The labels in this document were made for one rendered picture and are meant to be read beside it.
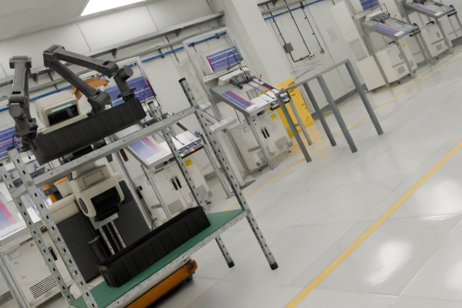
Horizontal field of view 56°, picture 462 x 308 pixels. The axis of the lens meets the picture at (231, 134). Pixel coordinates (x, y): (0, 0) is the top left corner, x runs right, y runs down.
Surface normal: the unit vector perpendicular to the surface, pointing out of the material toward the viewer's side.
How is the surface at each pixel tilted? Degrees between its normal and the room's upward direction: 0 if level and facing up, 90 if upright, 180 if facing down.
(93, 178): 98
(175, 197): 90
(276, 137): 90
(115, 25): 90
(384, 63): 90
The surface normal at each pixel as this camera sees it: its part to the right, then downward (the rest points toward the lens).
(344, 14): -0.72, 0.39
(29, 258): 0.54, -0.22
